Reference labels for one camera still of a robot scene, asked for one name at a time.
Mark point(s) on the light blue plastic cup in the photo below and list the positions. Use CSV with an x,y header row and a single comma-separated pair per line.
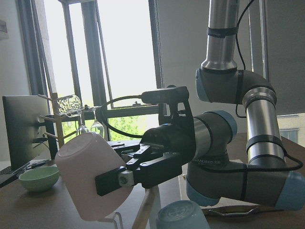
x,y
182,214

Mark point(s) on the green bowl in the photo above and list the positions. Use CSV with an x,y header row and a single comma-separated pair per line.
x,y
39,179

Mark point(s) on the wine glass rack tray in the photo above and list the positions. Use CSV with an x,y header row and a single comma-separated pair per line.
x,y
96,126

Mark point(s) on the wooden mug tree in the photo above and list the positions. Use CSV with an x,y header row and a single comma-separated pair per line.
x,y
57,119

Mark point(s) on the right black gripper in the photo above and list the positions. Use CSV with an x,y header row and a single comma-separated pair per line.
x,y
161,154

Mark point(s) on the pink plastic cup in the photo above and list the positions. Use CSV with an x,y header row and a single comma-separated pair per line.
x,y
79,162

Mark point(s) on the black keyboard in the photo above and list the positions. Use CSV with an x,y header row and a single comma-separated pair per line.
x,y
6,176

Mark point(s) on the black monitor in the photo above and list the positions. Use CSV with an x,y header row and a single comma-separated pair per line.
x,y
25,129

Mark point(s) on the white wire cup holder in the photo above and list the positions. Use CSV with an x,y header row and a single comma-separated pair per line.
x,y
140,209

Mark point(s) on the glass pitcher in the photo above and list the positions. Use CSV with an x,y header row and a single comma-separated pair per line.
x,y
69,105

